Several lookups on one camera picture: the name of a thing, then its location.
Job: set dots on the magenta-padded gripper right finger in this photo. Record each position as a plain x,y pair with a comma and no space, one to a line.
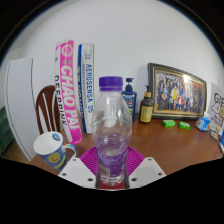
146,171

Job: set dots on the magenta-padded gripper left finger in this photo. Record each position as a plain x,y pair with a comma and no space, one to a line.
78,171

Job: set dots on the clear purple-capped water bottle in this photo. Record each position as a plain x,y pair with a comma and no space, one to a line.
111,133

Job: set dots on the blue yellow printed mug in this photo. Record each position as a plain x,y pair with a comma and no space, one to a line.
53,151

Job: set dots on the amber yellow-label pump bottle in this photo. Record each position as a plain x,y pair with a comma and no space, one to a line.
146,110

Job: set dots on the brown wooden chair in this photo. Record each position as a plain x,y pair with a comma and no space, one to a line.
41,110

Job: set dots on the dark blue pump bottle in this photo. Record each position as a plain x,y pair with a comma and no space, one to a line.
130,100

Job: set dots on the pink white shuttlecock tube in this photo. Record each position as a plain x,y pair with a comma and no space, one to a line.
70,96

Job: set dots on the framed group photo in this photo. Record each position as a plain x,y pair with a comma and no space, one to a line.
176,93

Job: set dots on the white blue shuttlecock tube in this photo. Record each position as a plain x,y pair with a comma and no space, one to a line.
87,86

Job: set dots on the white printed paper bag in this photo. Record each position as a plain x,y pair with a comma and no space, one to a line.
216,106

